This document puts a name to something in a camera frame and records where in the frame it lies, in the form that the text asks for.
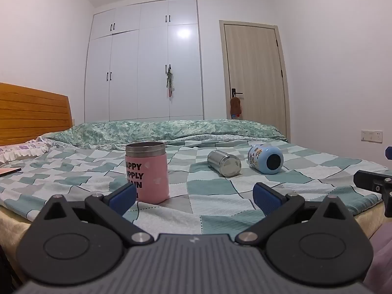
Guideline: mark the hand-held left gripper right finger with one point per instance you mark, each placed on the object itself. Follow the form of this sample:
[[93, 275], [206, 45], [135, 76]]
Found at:
[[265, 199]]

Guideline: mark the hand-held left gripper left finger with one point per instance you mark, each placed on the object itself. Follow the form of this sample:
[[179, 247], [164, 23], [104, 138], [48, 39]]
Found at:
[[124, 198]]

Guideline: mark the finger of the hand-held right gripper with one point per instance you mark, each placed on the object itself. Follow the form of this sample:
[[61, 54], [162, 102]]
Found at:
[[388, 153], [371, 181]]

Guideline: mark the pink steel-rimmed cup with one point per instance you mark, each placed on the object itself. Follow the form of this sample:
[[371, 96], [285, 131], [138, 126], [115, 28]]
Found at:
[[150, 177]]

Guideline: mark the blue cartoon print cup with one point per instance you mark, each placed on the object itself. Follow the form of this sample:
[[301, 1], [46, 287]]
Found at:
[[263, 159]]

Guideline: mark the plain stainless steel cup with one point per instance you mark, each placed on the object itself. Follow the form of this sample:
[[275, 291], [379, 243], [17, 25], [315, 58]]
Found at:
[[223, 162]]

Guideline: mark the green checkered blanket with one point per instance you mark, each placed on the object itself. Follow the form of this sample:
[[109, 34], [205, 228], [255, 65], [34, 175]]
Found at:
[[208, 199]]

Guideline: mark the person's pink clothing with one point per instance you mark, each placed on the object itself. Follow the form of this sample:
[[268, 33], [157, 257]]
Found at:
[[381, 254]]

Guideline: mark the green floral quilt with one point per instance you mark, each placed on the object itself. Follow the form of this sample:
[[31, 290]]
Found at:
[[159, 130]]

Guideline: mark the brown plush toy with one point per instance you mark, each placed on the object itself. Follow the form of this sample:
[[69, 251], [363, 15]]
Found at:
[[235, 107]]

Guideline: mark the purple floral pillow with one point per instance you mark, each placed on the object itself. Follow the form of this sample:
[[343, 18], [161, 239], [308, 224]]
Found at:
[[21, 150]]

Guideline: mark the pink flat book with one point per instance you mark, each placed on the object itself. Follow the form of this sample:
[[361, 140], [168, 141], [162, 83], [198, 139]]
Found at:
[[8, 171]]

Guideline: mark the white wardrobe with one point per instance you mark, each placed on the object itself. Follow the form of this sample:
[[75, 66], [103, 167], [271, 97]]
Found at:
[[134, 76]]

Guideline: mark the beige wooden door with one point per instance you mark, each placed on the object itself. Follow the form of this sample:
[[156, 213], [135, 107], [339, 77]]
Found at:
[[254, 76]]

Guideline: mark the wooden headboard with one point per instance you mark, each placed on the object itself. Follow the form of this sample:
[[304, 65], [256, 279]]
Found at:
[[33, 113]]

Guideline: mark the hanging keys bundle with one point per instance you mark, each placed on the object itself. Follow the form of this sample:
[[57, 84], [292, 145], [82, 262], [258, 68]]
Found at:
[[169, 81]]

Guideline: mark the white wall socket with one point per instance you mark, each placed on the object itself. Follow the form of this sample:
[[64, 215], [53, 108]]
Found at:
[[371, 136]]

